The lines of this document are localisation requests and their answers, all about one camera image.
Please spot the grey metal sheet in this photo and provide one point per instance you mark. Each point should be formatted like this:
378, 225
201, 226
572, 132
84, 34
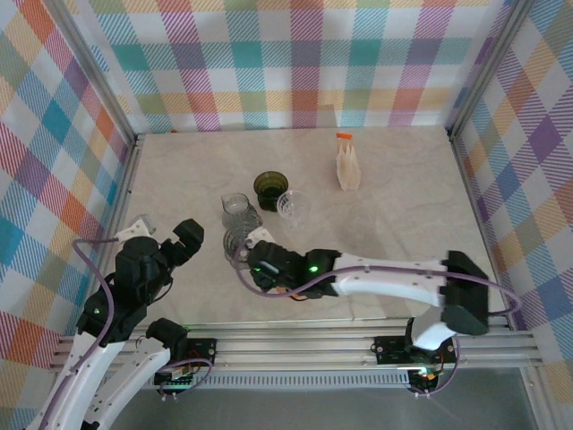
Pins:
291, 412

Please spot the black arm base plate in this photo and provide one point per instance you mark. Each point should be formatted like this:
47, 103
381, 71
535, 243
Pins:
389, 351
203, 349

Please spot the aluminium frame post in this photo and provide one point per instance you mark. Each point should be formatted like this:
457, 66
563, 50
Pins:
98, 76
489, 67

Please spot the colourful plaid backdrop cloth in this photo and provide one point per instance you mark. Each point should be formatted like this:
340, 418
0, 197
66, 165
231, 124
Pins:
45, 179
286, 58
537, 179

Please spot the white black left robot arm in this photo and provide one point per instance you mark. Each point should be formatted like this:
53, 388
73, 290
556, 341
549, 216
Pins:
134, 376

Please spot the orange plastic cup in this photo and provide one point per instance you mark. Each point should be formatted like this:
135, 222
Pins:
286, 292

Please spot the smoky grey plastic cup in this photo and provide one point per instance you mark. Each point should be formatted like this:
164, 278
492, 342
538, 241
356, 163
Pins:
237, 208

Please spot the controller board with green light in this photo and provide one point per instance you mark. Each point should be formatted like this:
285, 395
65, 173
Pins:
177, 380
425, 378

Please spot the wide aluminium mounting rail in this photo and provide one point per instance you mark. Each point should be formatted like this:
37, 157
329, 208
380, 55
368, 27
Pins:
291, 349

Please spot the dark green coffee dripper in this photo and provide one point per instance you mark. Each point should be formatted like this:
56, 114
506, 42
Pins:
268, 186

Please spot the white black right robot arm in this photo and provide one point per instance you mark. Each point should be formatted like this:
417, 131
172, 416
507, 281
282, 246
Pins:
389, 280

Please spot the clear plastic coffee dripper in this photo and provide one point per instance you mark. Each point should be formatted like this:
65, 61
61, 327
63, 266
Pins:
291, 201

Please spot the aluminium side rail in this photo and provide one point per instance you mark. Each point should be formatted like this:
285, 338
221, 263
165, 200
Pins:
118, 201
473, 201

